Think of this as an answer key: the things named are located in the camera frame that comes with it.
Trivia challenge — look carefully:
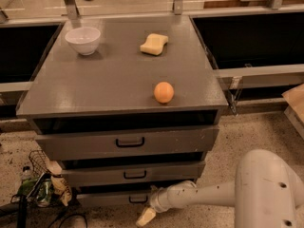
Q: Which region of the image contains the grey drawer cabinet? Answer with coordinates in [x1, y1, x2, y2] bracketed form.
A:
[16, 15, 229, 205]

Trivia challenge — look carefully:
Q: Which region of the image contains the metal bracket left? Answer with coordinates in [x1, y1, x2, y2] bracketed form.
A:
[64, 0, 79, 20]

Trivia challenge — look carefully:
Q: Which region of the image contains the wooden board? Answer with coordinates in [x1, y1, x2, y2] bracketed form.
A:
[204, 0, 267, 9]

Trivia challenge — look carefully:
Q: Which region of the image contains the orange fruit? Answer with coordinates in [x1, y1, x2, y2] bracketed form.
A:
[154, 82, 174, 104]

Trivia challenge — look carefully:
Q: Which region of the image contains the clear plastic bottle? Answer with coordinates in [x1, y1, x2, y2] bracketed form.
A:
[21, 166, 32, 182]

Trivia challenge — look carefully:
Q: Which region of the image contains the grey top drawer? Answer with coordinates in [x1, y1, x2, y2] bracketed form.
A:
[36, 126, 219, 161]

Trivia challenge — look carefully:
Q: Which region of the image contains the brown cardboard box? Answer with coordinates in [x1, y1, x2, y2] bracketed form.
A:
[282, 84, 304, 139]

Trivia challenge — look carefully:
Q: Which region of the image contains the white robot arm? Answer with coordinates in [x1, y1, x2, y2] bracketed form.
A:
[136, 149, 304, 228]

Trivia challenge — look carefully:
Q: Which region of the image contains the black wire basket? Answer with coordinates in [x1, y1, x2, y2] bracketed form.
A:
[28, 150, 50, 177]

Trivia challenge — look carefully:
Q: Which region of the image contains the grey drawer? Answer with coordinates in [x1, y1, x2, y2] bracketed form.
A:
[62, 161, 205, 187]
[36, 126, 219, 161]
[76, 180, 191, 207]

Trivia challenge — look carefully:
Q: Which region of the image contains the black cable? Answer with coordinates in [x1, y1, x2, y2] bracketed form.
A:
[47, 206, 88, 228]

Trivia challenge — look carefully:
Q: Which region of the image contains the green snack bag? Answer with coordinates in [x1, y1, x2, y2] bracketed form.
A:
[17, 177, 53, 207]

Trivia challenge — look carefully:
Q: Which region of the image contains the yellow sponge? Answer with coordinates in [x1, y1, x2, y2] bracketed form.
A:
[140, 33, 168, 56]

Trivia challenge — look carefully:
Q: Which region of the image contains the white ceramic bowl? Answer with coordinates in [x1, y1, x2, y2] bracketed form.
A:
[65, 27, 101, 55]

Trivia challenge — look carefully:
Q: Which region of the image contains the grey middle drawer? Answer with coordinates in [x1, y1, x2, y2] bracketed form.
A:
[62, 161, 205, 187]

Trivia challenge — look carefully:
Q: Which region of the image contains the grey bottom drawer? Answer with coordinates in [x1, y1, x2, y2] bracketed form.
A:
[76, 180, 191, 207]

